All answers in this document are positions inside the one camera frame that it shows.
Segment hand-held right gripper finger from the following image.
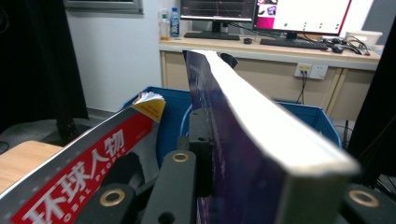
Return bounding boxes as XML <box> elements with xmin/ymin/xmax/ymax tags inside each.
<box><xmin>188</xmin><ymin>107</ymin><xmax>217</xmax><ymax>199</ymax></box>

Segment blue file rack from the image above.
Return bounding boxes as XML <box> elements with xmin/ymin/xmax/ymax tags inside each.
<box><xmin>120</xmin><ymin>86</ymin><xmax>344</xmax><ymax>169</ymax></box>

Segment purple magazine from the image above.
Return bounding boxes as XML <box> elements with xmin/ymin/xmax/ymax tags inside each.
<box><xmin>181</xmin><ymin>49</ymin><xmax>362</xmax><ymax>224</ymax></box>

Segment black and red magazine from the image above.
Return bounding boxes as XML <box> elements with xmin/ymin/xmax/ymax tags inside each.
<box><xmin>0</xmin><ymin>91</ymin><xmax>166</xmax><ymax>224</ymax></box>

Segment beige office desk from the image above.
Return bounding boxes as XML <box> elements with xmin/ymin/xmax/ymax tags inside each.
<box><xmin>158</xmin><ymin>30</ymin><xmax>383</xmax><ymax>123</ymax></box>

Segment black keyboard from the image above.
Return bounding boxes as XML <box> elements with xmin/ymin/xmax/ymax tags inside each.
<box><xmin>183</xmin><ymin>31</ymin><xmax>241</xmax><ymax>41</ymax></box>
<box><xmin>260</xmin><ymin>38</ymin><xmax>330</xmax><ymax>51</ymax></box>

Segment clear bottle with yellow liquid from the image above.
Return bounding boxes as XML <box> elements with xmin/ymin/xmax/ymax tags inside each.
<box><xmin>159</xmin><ymin>8</ymin><xmax>171</xmax><ymax>41</ymax></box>

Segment blue-label water bottle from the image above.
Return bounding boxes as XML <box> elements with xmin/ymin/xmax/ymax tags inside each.
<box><xmin>169</xmin><ymin>7</ymin><xmax>181</xmax><ymax>38</ymax></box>

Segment white power socket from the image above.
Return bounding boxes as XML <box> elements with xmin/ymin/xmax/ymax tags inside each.
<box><xmin>293</xmin><ymin>63</ymin><xmax>330</xmax><ymax>80</ymax></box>

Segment dark-screen monitor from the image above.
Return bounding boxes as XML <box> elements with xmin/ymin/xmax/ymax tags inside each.
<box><xmin>179</xmin><ymin>0</ymin><xmax>258</xmax><ymax>35</ymax></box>

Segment white-screen monitor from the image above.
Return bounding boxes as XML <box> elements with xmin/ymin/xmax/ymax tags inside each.
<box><xmin>252</xmin><ymin>0</ymin><xmax>354</xmax><ymax>40</ymax></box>

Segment black curtain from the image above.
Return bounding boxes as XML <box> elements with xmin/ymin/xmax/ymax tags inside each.
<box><xmin>346</xmin><ymin>17</ymin><xmax>396</xmax><ymax>188</ymax></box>
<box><xmin>0</xmin><ymin>0</ymin><xmax>90</xmax><ymax>134</ymax></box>

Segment white box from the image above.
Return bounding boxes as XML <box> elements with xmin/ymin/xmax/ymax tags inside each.
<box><xmin>345</xmin><ymin>30</ymin><xmax>384</xmax><ymax>48</ymax></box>

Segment black socket cable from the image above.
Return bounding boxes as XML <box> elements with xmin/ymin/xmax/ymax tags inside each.
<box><xmin>297</xmin><ymin>70</ymin><xmax>309</xmax><ymax>105</ymax></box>

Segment grey frame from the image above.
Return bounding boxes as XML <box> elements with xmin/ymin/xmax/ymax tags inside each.
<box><xmin>64</xmin><ymin>0</ymin><xmax>144</xmax><ymax>15</ymax></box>

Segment tangled desk cables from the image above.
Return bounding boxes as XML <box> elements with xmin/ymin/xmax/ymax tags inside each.
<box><xmin>321</xmin><ymin>35</ymin><xmax>373</xmax><ymax>58</ymax></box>

